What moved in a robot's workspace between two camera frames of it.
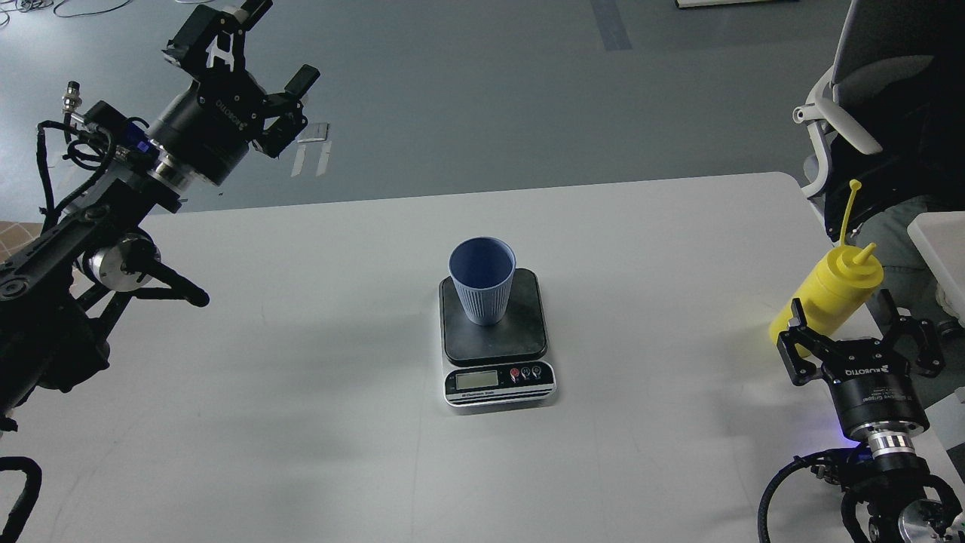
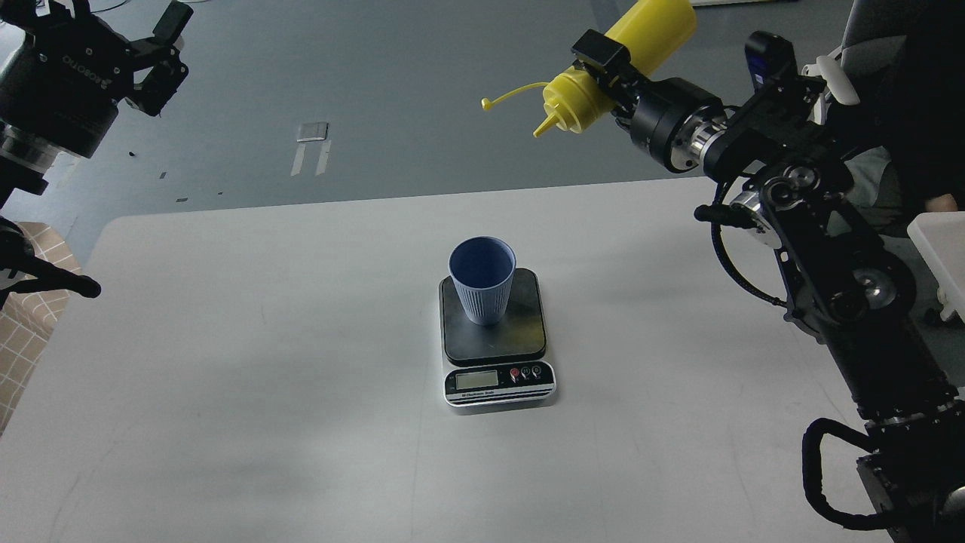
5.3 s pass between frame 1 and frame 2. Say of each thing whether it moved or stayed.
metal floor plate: stayed
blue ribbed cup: stayed
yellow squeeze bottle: moved
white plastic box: stayed
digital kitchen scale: stayed
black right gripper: moved
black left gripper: moved
